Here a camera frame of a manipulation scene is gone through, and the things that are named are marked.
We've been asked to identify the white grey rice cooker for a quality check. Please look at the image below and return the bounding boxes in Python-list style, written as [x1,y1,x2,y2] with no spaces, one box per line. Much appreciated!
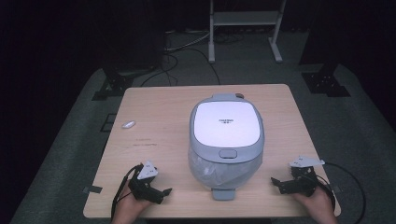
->
[187,92,265,201]

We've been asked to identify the white metal stand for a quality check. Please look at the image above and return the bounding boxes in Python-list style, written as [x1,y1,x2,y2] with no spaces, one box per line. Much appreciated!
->
[207,0,288,64]

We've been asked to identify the white floor cable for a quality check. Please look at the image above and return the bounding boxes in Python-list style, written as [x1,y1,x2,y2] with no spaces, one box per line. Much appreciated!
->
[164,29,213,52]

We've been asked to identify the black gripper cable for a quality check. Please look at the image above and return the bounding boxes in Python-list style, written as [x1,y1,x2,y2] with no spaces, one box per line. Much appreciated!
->
[316,161,367,224]
[110,163,144,220]

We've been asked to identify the person's left hand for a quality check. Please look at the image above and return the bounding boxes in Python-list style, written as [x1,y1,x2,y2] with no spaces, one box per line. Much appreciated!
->
[112,183,152,224]

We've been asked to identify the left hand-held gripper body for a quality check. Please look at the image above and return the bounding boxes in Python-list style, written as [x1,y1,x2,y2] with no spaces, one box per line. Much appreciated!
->
[128,160,165,205]

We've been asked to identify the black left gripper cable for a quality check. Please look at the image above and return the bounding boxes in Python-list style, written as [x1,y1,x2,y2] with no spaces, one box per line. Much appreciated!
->
[110,163,144,220]

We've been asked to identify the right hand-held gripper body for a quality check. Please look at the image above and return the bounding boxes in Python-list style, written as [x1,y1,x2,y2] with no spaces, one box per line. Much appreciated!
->
[289,155,326,198]

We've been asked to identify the person's right hand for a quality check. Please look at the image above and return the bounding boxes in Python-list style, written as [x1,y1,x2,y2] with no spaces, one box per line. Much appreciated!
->
[292,186,339,224]

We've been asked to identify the clear plastic bin liner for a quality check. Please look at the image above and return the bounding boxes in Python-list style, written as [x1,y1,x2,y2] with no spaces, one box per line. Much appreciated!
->
[188,148,264,190]

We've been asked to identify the black stand base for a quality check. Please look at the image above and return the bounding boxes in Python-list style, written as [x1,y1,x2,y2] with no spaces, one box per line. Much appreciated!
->
[301,63,351,98]
[92,62,136,102]

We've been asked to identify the black tape strip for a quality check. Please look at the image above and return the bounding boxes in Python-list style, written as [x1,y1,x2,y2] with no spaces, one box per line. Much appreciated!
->
[82,185,104,194]

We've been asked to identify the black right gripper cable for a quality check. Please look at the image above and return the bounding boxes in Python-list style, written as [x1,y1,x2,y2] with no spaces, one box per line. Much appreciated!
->
[316,161,367,224]

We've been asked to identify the black floor outlet frame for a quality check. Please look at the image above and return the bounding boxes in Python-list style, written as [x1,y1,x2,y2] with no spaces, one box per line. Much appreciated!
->
[100,113,117,133]

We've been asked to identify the long black floor cable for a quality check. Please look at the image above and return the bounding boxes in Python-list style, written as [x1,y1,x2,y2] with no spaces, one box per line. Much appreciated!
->
[139,46,222,88]

